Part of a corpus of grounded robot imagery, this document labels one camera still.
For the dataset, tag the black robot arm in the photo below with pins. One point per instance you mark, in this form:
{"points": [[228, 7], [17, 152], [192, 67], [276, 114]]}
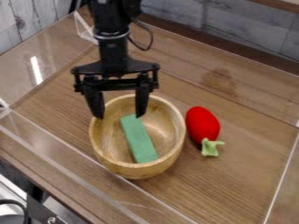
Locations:
{"points": [[113, 17]]}

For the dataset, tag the clear acrylic corner bracket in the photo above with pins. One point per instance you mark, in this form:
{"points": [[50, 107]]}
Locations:
{"points": [[84, 28]]}

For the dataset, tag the red plush strawberry toy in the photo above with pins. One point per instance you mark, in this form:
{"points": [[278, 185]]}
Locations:
{"points": [[204, 127]]}

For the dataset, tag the clear acrylic enclosure wall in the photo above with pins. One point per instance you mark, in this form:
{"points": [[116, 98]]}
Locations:
{"points": [[248, 186]]}

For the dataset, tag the black metal table mount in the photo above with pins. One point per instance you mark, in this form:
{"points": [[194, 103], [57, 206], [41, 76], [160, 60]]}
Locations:
{"points": [[23, 208]]}

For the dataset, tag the green rectangular stick block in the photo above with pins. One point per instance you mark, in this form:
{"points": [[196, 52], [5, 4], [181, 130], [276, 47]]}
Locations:
{"points": [[138, 139]]}

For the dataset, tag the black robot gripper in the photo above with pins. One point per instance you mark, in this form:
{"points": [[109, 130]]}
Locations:
{"points": [[116, 72]]}

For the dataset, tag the light wooden bowl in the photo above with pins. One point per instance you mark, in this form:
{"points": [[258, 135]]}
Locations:
{"points": [[166, 128]]}

